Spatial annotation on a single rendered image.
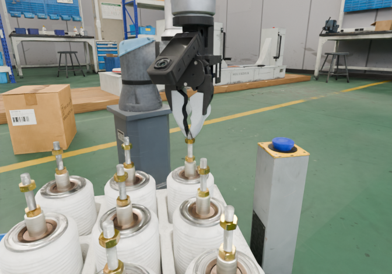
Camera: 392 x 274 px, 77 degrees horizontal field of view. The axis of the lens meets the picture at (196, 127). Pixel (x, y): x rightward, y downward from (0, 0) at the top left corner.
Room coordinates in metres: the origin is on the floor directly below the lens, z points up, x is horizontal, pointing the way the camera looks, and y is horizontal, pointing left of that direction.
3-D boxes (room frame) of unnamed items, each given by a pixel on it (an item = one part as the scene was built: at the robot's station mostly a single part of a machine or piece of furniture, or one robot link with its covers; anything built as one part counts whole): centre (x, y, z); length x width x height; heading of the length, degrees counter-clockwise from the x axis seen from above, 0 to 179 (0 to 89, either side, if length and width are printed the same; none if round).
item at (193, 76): (0.46, 0.00, 0.48); 0.09 x 0.08 x 0.12; 154
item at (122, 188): (0.31, 0.10, 0.30); 0.01 x 0.01 x 0.08
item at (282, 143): (0.44, -0.17, 0.32); 0.04 x 0.04 x 0.02
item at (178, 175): (0.45, 0.01, 0.25); 0.08 x 0.08 x 0.01
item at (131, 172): (0.42, 0.13, 0.26); 0.02 x 0.02 x 0.03
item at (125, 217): (0.31, 0.10, 0.26); 0.02 x 0.02 x 0.03
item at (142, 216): (0.31, 0.10, 0.25); 0.08 x 0.08 x 0.01
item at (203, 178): (0.33, -0.01, 0.30); 0.01 x 0.01 x 0.08
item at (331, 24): (4.39, -2.24, 0.87); 0.41 x 0.17 x 0.25; 128
